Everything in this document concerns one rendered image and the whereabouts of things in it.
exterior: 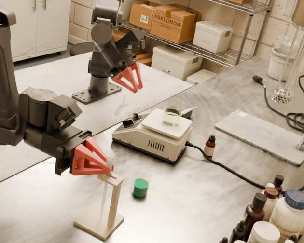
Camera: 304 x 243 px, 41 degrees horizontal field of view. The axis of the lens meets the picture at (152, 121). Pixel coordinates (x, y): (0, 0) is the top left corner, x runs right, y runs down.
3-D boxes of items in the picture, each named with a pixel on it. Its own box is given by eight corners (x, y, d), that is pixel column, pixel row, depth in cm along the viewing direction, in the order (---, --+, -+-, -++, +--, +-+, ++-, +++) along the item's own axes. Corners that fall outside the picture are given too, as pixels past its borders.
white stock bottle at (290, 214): (267, 223, 97) (285, 181, 90) (297, 238, 94) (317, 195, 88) (259, 241, 91) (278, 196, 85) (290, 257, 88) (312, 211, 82)
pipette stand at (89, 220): (73, 223, 85) (78, 174, 79) (94, 204, 92) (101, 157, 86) (104, 240, 83) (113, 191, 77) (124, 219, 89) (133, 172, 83)
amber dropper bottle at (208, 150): (204, 150, 121) (209, 130, 118) (213, 154, 120) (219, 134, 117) (201, 155, 119) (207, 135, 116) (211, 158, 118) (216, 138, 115)
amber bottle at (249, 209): (259, 235, 93) (274, 198, 87) (249, 243, 89) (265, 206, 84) (243, 223, 95) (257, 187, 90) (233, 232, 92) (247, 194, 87)
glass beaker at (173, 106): (157, 120, 115) (162, 95, 111) (174, 120, 117) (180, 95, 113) (165, 131, 110) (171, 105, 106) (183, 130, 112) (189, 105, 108)
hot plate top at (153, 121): (139, 125, 111) (139, 122, 111) (155, 110, 121) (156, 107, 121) (179, 140, 108) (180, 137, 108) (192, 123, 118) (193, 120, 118)
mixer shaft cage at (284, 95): (267, 99, 129) (294, 22, 117) (274, 94, 134) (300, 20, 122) (287, 107, 126) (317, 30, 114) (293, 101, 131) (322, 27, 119)
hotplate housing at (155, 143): (110, 141, 117) (113, 116, 113) (129, 123, 128) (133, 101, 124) (181, 168, 111) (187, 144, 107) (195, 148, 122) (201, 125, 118)
